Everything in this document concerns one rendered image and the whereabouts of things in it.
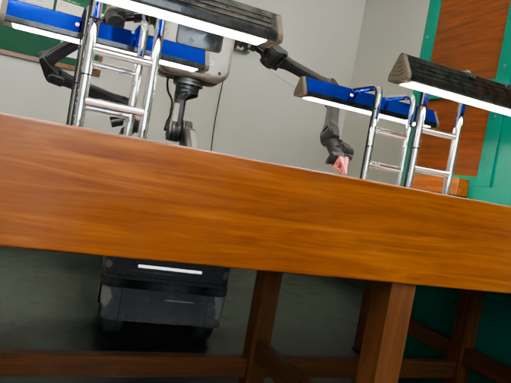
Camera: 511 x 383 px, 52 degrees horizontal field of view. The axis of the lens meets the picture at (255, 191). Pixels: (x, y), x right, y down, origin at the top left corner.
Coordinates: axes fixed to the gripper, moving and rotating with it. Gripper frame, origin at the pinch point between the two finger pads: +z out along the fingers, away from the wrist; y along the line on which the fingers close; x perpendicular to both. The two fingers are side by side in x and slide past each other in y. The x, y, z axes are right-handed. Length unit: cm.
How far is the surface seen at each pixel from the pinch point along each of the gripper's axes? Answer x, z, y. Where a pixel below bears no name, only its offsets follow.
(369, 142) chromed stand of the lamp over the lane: -29.0, 18.2, -12.2
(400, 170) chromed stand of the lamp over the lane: -23.1, 22.8, 2.5
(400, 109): -32.7, -3.6, 8.3
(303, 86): -32.8, -2.4, -34.4
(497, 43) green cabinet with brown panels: -62, -21, 45
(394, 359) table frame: -36, 104, -45
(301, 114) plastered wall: 90, -186, 73
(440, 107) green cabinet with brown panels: -27, -25, 44
